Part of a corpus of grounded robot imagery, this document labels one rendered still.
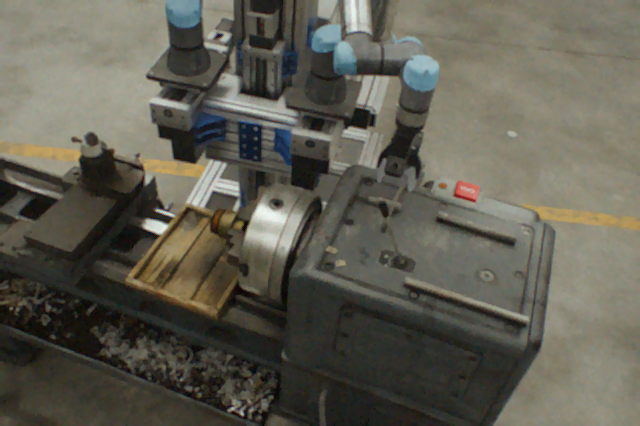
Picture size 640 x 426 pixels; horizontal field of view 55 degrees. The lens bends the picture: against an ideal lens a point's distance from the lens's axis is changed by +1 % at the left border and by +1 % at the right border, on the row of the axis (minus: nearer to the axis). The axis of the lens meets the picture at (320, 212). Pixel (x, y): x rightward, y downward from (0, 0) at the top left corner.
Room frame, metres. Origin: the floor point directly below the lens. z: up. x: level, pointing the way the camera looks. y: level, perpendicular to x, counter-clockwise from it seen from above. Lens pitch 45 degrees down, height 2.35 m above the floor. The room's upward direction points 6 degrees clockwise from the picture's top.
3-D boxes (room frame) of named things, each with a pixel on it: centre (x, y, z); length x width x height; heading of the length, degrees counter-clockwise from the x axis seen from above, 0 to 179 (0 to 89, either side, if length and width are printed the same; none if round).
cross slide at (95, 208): (1.32, 0.72, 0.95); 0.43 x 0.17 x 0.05; 164
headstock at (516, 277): (1.03, -0.28, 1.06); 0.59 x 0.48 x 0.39; 74
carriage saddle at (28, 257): (1.31, 0.77, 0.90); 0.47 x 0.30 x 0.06; 164
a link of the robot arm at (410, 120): (1.19, -0.19, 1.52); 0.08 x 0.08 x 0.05
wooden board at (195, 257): (1.19, 0.35, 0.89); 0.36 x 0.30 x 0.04; 164
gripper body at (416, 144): (1.19, -0.19, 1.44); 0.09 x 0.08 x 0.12; 164
